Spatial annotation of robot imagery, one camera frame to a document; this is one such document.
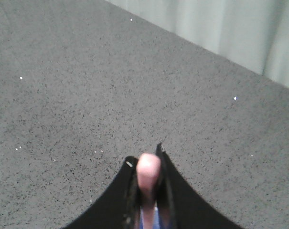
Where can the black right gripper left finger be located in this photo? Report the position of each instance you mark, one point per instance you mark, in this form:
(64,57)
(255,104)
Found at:
(118,207)

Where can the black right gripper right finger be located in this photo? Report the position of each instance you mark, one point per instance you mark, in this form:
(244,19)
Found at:
(180,206)

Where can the blue plastic cup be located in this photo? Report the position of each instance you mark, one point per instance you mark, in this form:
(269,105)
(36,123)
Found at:
(156,219)

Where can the pale green curtain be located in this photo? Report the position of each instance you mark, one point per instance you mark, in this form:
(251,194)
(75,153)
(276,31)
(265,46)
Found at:
(251,33)

